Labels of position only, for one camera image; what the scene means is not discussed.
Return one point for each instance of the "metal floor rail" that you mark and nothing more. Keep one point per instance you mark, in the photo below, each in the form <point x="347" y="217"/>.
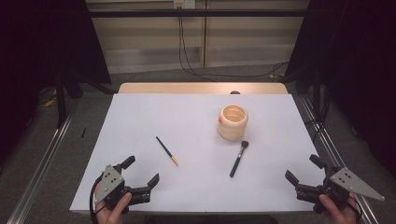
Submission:
<point x="40" y="168"/>
<point x="330" y="146"/>

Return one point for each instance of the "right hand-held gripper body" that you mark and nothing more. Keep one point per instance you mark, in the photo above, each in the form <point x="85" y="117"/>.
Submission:
<point x="348" y="183"/>

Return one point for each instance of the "black makeup brush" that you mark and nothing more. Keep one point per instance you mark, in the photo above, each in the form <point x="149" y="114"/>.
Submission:
<point x="238" y="160"/>

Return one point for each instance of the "dark round table knob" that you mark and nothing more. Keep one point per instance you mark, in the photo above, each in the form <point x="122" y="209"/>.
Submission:
<point x="235" y="92"/>

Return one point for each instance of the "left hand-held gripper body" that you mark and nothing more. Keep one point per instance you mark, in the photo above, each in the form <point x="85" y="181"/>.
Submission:
<point x="110" y="183"/>

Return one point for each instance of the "black stand post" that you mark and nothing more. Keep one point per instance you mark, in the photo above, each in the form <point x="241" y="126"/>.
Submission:
<point x="316" y="93"/>
<point x="61" y="102"/>

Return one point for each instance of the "white wall outlet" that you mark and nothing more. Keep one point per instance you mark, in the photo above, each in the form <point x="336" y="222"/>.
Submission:
<point x="184" y="3"/>

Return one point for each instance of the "black pencil with orange tip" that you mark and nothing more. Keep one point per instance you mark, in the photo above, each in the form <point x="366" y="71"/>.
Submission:
<point x="165" y="147"/>

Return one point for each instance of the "black horizontal metal bar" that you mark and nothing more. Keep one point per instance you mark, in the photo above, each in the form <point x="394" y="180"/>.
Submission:
<point x="186" y="13"/>

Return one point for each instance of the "cream ribbed cup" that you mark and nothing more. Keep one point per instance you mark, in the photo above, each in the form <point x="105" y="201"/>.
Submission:
<point x="232" y="130"/>

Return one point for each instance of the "yellow floor item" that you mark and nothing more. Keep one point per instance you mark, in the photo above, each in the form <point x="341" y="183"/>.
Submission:
<point x="49" y="102"/>

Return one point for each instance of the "small black floor item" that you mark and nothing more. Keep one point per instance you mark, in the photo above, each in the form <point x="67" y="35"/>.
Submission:
<point x="83" y="132"/>

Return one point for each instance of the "person's right hand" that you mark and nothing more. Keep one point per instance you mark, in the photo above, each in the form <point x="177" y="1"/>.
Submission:
<point x="339" y="216"/>

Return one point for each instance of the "person's left hand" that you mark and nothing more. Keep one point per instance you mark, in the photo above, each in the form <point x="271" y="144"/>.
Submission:
<point x="110" y="217"/>

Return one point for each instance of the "black curtain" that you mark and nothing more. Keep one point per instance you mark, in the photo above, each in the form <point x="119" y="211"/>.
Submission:
<point x="46" y="46"/>
<point x="358" y="62"/>

